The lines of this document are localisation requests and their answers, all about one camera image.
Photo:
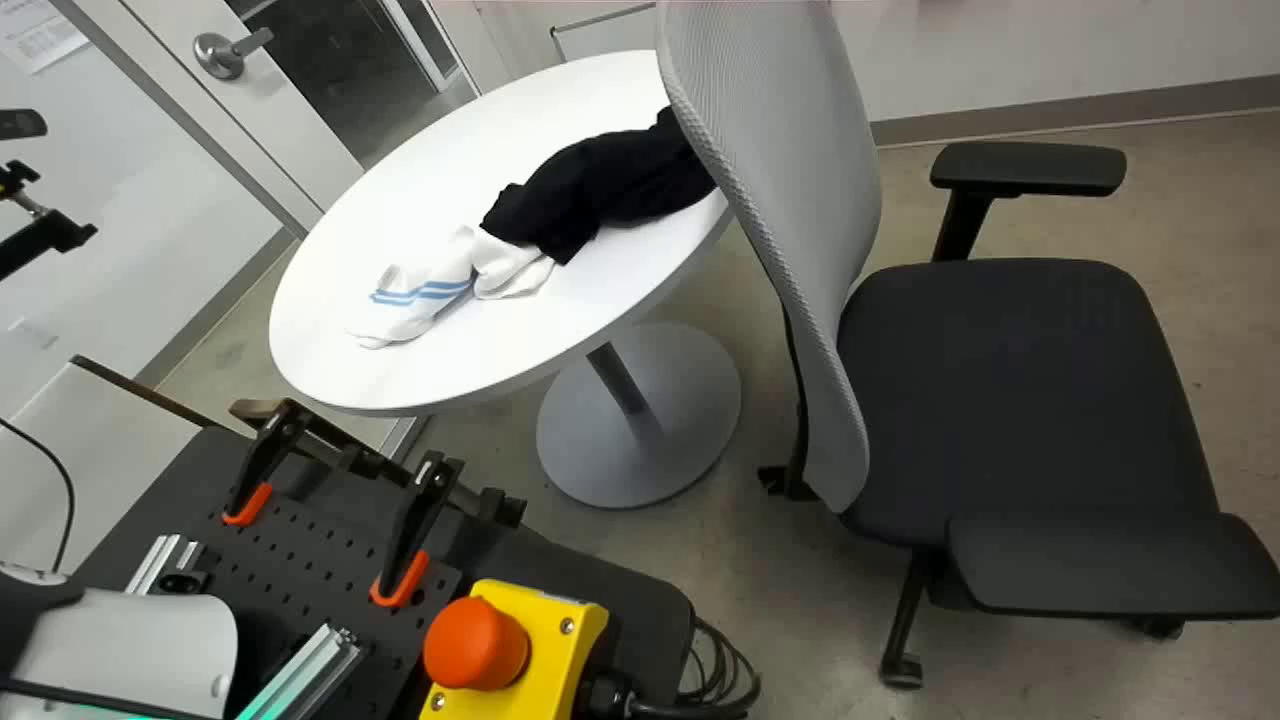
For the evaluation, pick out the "black shirt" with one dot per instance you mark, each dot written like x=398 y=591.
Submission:
x=600 y=183

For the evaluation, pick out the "white towel with blue stripes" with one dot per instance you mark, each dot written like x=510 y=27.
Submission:
x=416 y=291

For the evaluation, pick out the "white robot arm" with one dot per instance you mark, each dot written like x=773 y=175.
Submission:
x=119 y=649

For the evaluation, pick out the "grey and black office chair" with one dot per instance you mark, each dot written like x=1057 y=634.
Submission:
x=1015 y=426

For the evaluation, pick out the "yellow emergency stop box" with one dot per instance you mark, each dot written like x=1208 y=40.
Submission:
x=510 y=652

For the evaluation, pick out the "black perforated mounting board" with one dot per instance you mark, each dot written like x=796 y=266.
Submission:
x=323 y=542

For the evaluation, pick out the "green-tinted aluminium profile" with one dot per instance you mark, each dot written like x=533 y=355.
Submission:
x=307 y=678

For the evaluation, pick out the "white door with glass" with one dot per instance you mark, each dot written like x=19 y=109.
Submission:
x=333 y=94

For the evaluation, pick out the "silver aluminium profile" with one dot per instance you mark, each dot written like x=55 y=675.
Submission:
x=171 y=567

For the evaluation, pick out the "white round pedestal table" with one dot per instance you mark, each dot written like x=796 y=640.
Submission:
x=637 y=411

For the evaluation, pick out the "right orange-handled black clamp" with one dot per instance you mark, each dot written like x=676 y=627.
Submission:
x=406 y=557

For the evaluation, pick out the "orange-handled black clamp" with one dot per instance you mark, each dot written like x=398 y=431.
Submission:
x=406 y=557
x=279 y=431

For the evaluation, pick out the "left orange-handled black clamp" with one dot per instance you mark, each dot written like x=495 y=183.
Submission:
x=279 y=431

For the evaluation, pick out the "silver door handle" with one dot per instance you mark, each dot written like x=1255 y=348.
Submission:
x=226 y=56

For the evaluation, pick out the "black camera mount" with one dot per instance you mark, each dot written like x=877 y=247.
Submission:
x=47 y=229

